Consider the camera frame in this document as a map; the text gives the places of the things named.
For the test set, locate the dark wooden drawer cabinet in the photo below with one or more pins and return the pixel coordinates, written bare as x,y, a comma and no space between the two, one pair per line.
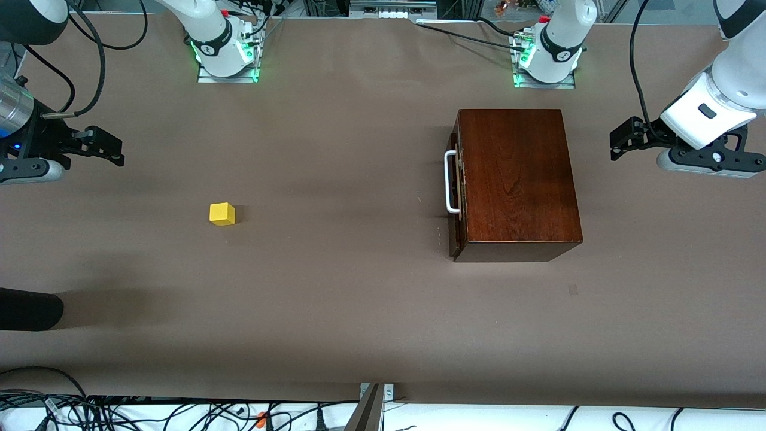
514,179

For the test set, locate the brown paper table cover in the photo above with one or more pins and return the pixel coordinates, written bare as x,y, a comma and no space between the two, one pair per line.
299,311

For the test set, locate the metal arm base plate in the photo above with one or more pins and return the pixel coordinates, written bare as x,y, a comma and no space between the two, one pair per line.
568,84
206,78

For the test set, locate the grey metal bar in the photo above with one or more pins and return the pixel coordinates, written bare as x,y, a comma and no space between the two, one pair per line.
365,413

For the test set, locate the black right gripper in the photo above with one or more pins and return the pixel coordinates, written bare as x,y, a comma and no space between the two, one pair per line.
43,136

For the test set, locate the black rounded cylinder object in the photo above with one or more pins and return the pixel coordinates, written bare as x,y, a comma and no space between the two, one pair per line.
30,309

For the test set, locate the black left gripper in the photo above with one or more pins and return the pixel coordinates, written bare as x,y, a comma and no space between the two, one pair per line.
648,133

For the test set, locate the white power strip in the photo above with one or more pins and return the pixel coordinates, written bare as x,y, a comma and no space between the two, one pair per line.
392,14

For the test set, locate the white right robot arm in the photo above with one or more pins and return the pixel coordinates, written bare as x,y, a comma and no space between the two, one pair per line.
209,30

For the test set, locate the metal bracket plate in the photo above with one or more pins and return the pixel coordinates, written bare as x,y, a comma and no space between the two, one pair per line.
389,392

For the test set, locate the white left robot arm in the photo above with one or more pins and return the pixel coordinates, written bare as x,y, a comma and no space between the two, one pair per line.
562,36

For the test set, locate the yellow cube block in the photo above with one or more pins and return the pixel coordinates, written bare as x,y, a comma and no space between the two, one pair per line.
222,214

